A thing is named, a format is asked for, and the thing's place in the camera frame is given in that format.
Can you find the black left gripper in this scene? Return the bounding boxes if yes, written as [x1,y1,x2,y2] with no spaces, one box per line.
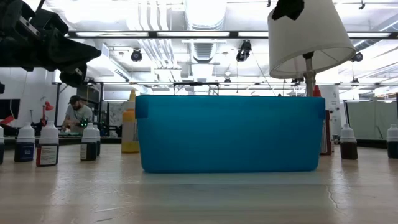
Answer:
[14,8,102,88]

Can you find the large yellow food coloring bottle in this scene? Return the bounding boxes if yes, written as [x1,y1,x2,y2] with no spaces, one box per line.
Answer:
[121,89,141,154]

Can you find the small dark food coloring bottle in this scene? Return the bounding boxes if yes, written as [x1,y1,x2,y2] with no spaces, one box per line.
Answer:
[80,123,99,162]
[340,123,359,161]
[0,126,5,165]
[386,123,398,159]

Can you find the blue plastic bin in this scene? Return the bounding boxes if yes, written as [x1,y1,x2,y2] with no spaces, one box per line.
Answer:
[135,95,326,174]

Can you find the small red food coloring bottle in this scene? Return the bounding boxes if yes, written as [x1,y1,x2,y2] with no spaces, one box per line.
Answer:
[35,120,60,167]

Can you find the small blue food coloring bottle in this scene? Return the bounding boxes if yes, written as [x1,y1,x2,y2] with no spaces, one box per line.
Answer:
[14,122,36,162]

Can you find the white shade silver table lamp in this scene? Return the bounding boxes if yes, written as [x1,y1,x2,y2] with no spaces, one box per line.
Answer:
[267,0,357,145]

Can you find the red desk lamp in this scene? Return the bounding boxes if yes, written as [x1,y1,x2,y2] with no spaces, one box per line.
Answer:
[39,101,55,128]

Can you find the person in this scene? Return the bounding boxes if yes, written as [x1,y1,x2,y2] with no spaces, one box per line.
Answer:
[61,95,94,135]

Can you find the black monitor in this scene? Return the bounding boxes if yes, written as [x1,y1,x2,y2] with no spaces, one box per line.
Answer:
[0,98,21,121]

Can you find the black overhead crossbar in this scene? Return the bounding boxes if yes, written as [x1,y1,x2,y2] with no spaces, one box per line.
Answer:
[67,30,398,39]

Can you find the white cabinet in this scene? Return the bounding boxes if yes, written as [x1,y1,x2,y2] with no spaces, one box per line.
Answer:
[320,85,342,138]

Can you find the grey green partition panel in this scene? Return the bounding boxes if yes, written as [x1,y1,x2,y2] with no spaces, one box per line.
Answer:
[343,100,398,141]

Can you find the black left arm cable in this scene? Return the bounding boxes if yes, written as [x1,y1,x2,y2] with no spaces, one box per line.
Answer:
[34,0,47,15]

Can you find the black background rack frame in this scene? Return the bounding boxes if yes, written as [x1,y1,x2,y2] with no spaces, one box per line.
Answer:
[52,80,105,138]

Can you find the black aluminium table frame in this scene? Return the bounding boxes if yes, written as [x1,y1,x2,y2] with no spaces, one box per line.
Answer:
[0,136,398,149]

